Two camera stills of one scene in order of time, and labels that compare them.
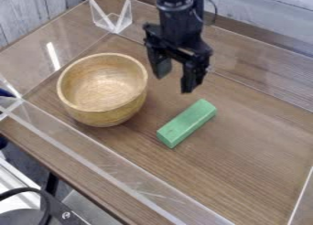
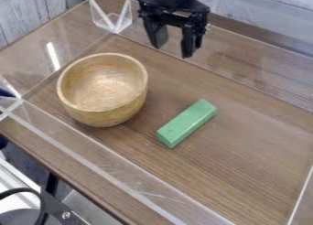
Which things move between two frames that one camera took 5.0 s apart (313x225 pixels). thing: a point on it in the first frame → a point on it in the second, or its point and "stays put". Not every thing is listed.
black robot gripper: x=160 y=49 → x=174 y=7
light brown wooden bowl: x=102 y=89 stays put
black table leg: x=51 y=184 stays put
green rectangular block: x=178 y=128 stays put
